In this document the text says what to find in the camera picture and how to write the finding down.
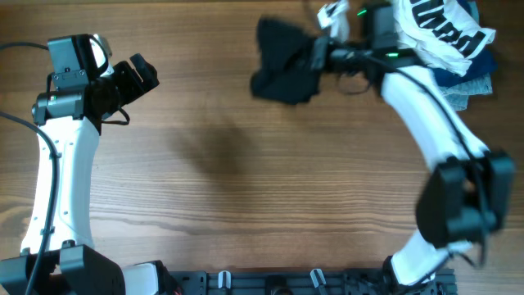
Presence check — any grey denim folded garment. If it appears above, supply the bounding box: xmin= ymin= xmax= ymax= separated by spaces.
xmin=440 ymin=74 xmax=493 ymax=111

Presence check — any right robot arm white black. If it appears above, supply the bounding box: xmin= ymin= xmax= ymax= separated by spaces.
xmin=312 ymin=37 xmax=516 ymax=293

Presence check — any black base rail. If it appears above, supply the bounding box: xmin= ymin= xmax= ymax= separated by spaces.
xmin=170 ymin=268 xmax=458 ymax=295

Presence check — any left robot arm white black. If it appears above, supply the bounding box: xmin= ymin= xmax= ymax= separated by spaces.
xmin=1 ymin=54 xmax=173 ymax=294

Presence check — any white t-shirt black lettering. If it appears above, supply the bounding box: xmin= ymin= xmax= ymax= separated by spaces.
xmin=392 ymin=0 xmax=496 ymax=76

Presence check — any navy blue folded garment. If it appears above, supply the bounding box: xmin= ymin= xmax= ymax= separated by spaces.
xmin=412 ymin=1 xmax=497 ymax=87

